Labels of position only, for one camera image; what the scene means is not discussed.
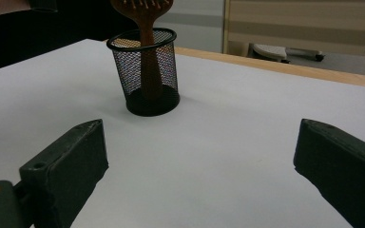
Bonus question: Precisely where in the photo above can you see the white paper sheet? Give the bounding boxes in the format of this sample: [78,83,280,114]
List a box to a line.
[0,38,365,228]

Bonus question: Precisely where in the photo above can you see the light wooden desk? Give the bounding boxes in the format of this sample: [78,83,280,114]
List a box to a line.
[222,0,365,55]

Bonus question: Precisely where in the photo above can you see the black mesh cup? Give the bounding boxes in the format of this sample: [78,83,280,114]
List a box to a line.
[106,28,181,117]

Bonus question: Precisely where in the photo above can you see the black curtain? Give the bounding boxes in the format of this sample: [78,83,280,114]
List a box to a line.
[0,0,141,75]

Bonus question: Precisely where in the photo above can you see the wooden table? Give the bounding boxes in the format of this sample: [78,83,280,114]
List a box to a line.
[103,39,365,90]

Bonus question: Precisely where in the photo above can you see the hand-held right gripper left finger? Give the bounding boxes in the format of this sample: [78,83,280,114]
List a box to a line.
[18,119,109,228]

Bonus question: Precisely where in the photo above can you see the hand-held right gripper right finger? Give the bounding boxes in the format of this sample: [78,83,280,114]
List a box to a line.
[293,118,365,228]

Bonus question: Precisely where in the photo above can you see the white chair base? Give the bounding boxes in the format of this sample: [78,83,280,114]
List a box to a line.
[251,43,326,63]

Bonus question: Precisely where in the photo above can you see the brown wooden hairbrush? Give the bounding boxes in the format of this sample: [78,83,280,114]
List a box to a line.
[109,0,175,103]

